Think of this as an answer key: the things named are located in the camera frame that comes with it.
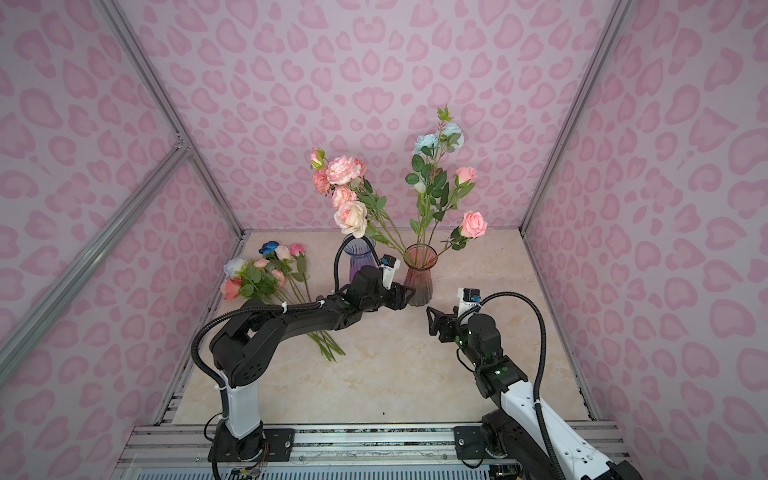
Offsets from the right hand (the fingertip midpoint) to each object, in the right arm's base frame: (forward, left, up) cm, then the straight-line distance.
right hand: (440, 309), depth 81 cm
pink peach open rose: (+13, +67, -9) cm, 69 cm away
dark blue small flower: (+30, +60, -9) cm, 67 cm away
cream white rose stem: (-3, +34, -13) cm, 37 cm away
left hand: (+9, +7, -4) cm, 12 cm away
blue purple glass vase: (+14, +22, +6) cm, 27 cm away
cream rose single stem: (+27, +53, -9) cm, 61 cm away
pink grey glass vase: (+15, +5, +3) cm, 16 cm away
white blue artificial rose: (+16, +60, -9) cm, 63 cm away
